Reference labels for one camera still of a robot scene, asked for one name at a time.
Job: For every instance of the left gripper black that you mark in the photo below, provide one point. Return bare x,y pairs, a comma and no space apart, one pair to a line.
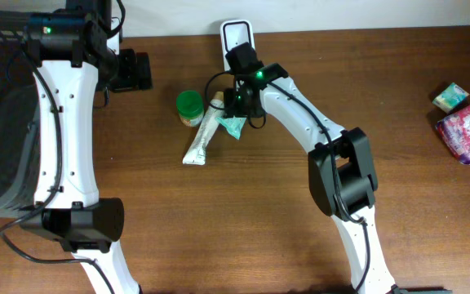
132,77

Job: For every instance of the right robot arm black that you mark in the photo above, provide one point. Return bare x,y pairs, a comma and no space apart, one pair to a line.
341,173

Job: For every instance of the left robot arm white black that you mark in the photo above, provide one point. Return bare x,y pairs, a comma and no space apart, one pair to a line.
74,52

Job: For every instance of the white tube package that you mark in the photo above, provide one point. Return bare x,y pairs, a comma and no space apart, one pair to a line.
196,154

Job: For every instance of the grey plastic basket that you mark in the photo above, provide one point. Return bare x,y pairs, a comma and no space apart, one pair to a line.
19,119

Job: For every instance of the teal pouch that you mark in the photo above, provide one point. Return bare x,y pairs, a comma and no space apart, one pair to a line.
232,125

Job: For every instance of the green lid jar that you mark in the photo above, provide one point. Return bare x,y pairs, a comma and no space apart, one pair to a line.
190,108

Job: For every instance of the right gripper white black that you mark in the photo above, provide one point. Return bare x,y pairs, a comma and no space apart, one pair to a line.
232,109

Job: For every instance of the green white pocket tissue pack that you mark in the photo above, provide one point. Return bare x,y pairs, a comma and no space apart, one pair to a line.
450,98

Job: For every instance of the white barcode scanner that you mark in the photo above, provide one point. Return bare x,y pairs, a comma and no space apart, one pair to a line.
233,33

